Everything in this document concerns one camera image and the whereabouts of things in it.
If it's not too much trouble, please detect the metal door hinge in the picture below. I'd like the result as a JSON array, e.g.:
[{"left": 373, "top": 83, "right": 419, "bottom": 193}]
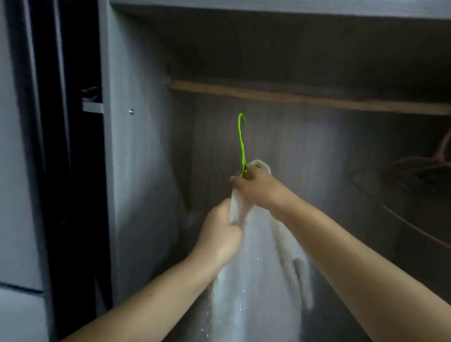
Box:
[{"left": 80, "top": 86, "right": 105, "bottom": 114}]

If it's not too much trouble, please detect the person's right hand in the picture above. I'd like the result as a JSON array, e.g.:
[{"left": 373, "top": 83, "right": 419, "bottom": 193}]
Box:
[{"left": 228, "top": 163, "right": 297, "bottom": 221}]

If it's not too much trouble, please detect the red wire hanger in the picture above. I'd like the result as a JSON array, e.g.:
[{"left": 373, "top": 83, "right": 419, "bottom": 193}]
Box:
[{"left": 378, "top": 155, "right": 451, "bottom": 253}]

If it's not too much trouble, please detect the grey wooden wardrobe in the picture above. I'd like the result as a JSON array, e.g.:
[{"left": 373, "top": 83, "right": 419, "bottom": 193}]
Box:
[{"left": 85, "top": 0, "right": 451, "bottom": 342}]

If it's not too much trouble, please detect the dark wire hanger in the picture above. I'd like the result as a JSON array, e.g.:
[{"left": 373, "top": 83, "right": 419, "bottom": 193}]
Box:
[{"left": 348, "top": 164, "right": 451, "bottom": 207}]

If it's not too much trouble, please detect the person's right forearm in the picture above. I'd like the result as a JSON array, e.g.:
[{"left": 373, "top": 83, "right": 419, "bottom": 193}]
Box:
[{"left": 274, "top": 195, "right": 451, "bottom": 342}]

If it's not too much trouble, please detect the white fluffy garment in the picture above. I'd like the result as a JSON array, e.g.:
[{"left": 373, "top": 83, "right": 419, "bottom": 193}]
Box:
[{"left": 207, "top": 158, "right": 319, "bottom": 342}]

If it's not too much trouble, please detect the pink wire hanger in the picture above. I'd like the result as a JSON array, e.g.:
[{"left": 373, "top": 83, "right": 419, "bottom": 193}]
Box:
[{"left": 434, "top": 114, "right": 451, "bottom": 165}]

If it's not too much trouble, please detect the person's left forearm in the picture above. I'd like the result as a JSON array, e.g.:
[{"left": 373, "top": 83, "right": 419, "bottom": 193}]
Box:
[{"left": 59, "top": 245, "right": 223, "bottom": 342}]

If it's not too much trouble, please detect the person's left hand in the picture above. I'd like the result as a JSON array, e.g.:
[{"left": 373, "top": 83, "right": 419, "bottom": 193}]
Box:
[{"left": 192, "top": 197, "right": 245, "bottom": 268}]

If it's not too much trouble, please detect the wooden closet rod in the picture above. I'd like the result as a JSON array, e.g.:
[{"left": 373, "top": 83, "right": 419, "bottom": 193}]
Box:
[{"left": 168, "top": 79, "right": 451, "bottom": 117}]

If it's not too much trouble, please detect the green clothes hanger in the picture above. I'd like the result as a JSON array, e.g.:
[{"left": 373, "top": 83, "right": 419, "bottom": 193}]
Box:
[{"left": 235, "top": 113, "right": 249, "bottom": 178}]

